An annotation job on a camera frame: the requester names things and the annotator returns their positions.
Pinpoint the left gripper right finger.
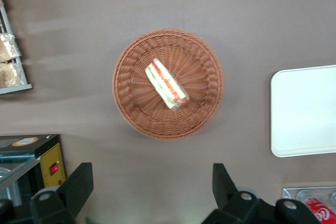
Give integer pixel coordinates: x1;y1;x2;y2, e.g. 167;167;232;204
202;163;261;224

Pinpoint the black glass display case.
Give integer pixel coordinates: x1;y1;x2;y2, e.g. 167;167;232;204
0;134;68;207

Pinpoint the clear acrylic bottle rack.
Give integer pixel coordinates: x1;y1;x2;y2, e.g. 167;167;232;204
282;186;336;224

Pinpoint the triangle sandwich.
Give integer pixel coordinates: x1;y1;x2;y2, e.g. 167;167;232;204
144;58;190;110

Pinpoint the cream plastic tray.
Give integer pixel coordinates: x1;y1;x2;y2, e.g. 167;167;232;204
270;64;336;158

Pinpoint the tray of packaged snacks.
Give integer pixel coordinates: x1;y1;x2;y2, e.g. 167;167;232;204
0;0;33;95

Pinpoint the brown wicker basket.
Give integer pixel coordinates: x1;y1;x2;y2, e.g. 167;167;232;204
112;28;225;140

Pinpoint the clear bag of snacks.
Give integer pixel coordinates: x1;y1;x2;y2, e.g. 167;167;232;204
0;33;22;63
0;62;26;88

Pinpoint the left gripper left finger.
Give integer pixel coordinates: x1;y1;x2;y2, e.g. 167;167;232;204
29;162;95;224

